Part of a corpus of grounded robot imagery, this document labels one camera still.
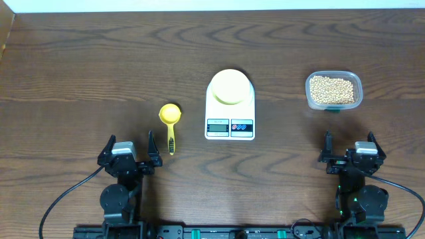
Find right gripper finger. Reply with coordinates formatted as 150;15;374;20
319;131;333;161
367;131;386;159

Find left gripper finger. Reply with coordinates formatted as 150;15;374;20
98;135;116;163
147;131;161;163

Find yellow measuring scoop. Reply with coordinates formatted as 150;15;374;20
159;104;181;155

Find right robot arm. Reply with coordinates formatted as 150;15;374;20
318;132;388;238

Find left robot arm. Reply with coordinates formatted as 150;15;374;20
97;131;163;238

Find white digital kitchen scale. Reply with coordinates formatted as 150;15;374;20
205;83;256;141

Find pale yellow bowl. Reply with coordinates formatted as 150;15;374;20
211;69;250;105

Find clear plastic container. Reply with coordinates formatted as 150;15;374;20
305;70;363;111

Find soybeans pile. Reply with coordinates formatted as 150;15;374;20
309;76;355;104

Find cardboard box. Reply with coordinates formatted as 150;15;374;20
0;0;15;58

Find right black cable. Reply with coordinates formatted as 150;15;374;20
365;174;425;239

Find black cable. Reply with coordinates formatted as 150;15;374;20
39;165;106;239
365;174;425;239

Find left black cable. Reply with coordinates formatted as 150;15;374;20
39;165;106;239

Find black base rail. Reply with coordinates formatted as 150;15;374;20
72;225;405;239

